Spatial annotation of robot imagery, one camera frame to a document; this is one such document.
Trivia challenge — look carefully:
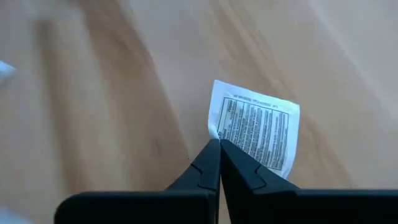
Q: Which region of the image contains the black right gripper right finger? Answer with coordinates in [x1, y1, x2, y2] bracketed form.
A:
[221, 139, 301, 191]

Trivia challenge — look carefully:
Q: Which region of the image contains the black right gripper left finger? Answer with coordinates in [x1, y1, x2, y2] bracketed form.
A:
[167, 139, 221, 191]

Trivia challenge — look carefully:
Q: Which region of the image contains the white printed first aid packet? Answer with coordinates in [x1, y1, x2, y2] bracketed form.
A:
[0, 59, 17, 85]
[207, 79, 301, 180]

